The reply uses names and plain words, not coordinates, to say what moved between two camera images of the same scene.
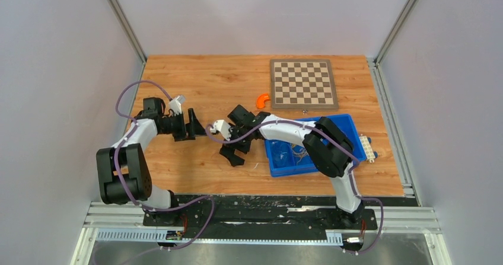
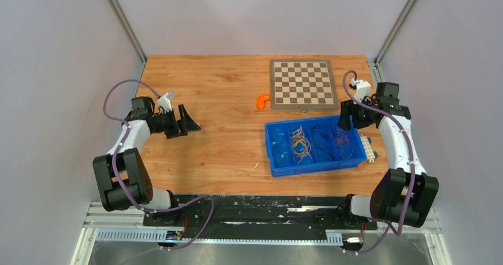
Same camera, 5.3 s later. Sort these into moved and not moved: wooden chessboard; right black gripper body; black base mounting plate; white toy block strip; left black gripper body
Moved: right black gripper body
Not moved: black base mounting plate; left black gripper body; wooden chessboard; white toy block strip
